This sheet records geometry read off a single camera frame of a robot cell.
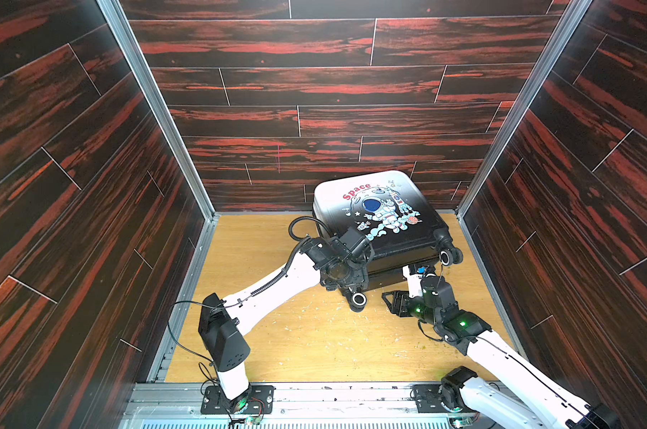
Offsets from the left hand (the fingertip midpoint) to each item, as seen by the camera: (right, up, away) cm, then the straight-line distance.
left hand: (360, 281), depth 76 cm
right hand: (+11, -4, +6) cm, 13 cm away
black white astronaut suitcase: (+15, +19, +13) cm, 28 cm away
